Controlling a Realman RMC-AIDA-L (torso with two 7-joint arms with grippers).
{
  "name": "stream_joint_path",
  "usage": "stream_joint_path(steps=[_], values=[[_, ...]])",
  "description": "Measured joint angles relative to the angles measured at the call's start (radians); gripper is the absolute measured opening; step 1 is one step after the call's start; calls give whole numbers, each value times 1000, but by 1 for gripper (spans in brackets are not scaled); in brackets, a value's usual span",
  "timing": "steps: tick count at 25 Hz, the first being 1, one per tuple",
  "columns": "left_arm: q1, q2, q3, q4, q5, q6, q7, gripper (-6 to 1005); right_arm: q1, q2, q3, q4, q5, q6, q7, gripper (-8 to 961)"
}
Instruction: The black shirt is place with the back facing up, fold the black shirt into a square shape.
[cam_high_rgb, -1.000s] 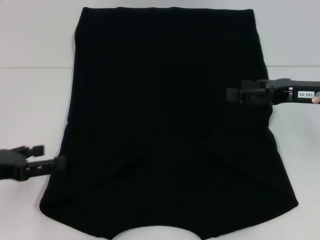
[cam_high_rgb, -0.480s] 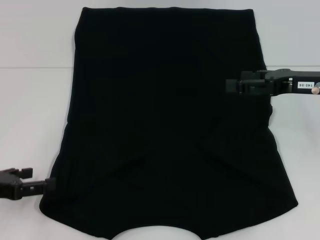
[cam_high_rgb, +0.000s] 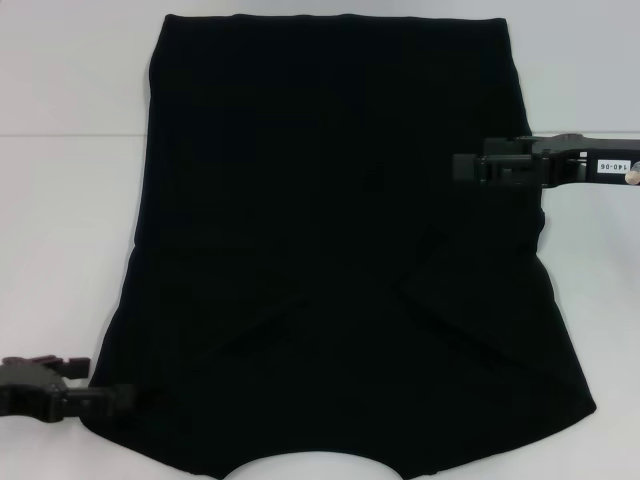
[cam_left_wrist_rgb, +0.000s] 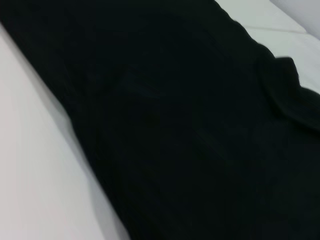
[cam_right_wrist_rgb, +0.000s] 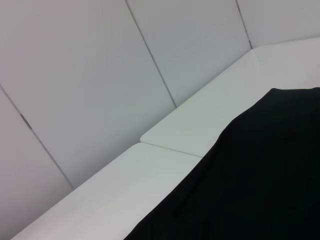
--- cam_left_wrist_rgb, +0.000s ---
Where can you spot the black shirt with FREE print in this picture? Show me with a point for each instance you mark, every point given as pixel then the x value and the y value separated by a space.
pixel 175 125

